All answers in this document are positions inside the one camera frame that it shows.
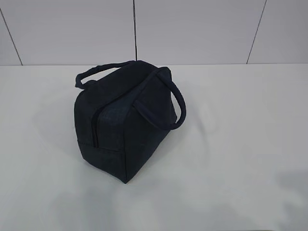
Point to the dark navy fabric lunch bag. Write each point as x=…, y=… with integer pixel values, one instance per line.
x=122, y=114

